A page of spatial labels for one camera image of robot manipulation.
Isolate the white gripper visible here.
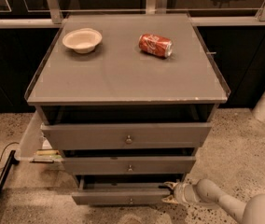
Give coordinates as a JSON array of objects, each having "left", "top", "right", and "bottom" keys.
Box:
[{"left": 161, "top": 181, "right": 198, "bottom": 204}]

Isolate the grey bottom drawer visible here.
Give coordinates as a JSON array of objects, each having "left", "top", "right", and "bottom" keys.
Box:
[{"left": 72, "top": 174, "right": 183, "bottom": 206}]

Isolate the grey drawer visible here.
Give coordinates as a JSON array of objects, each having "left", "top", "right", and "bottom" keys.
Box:
[
  {"left": 72, "top": 174, "right": 183, "bottom": 206},
  {"left": 62, "top": 156, "right": 196, "bottom": 175},
  {"left": 41, "top": 122, "right": 211, "bottom": 150}
]

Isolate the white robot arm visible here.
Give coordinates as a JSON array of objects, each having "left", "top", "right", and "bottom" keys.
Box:
[{"left": 162, "top": 179, "right": 265, "bottom": 224}]

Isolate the grey middle drawer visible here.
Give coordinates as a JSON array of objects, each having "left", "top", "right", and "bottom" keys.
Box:
[{"left": 62, "top": 156, "right": 196, "bottom": 175}]

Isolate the grey top drawer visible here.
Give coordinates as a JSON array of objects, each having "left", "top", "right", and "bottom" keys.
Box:
[{"left": 41, "top": 122, "right": 211, "bottom": 150}]

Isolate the grey drawer cabinet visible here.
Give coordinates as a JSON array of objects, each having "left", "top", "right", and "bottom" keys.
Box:
[{"left": 23, "top": 12, "right": 231, "bottom": 185}]

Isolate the clear plastic side bin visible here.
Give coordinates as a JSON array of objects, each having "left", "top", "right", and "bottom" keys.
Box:
[{"left": 15, "top": 112, "right": 64, "bottom": 171}]

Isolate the red soda can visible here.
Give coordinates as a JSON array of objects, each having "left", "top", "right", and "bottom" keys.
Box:
[{"left": 138, "top": 34, "right": 173, "bottom": 58}]

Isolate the white paper bowl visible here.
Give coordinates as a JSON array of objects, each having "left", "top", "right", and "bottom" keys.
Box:
[{"left": 63, "top": 28, "right": 103, "bottom": 54}]

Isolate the metal window rail frame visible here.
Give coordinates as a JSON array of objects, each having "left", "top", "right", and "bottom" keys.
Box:
[{"left": 0, "top": 0, "right": 265, "bottom": 28}]

